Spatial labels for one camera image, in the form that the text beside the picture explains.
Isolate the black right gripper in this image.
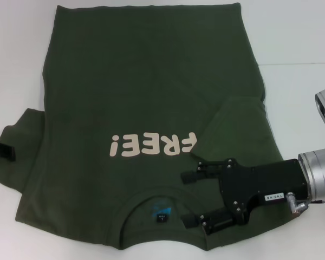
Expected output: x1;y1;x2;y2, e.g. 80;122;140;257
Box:
179;158;309;236

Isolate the dark green FREE t-shirt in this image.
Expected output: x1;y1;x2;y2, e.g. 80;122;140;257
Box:
0;1;297;252

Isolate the right gripper cable with connector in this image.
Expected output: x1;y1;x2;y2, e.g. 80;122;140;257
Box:
283;191;325;217

